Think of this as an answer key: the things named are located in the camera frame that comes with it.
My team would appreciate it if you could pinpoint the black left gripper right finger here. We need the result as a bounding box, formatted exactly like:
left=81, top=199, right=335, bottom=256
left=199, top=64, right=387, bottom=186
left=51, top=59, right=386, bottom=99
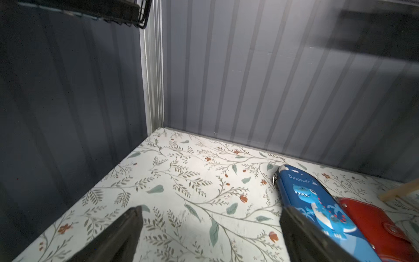
left=280, top=206, right=357, bottom=262

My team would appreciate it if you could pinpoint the blue dinosaur pencil case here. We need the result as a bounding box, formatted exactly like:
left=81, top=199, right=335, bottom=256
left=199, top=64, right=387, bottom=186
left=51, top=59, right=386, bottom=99
left=273, top=164, right=381, bottom=262

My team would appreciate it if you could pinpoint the black wire wall basket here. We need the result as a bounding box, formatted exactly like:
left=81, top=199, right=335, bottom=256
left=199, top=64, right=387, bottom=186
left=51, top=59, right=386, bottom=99
left=17, top=0, right=152, bottom=29

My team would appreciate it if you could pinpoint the red leather wallet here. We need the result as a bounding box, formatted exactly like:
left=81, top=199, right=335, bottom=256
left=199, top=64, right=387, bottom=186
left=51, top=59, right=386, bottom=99
left=338, top=198, right=419, bottom=262

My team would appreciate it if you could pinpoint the wooden tabletop easel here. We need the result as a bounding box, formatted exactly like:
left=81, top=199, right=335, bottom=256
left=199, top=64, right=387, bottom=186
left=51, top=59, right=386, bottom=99
left=378, top=179, right=419, bottom=202

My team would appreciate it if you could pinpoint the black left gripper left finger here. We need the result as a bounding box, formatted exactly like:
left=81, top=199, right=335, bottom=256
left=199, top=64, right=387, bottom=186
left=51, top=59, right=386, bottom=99
left=69, top=206, right=143, bottom=262

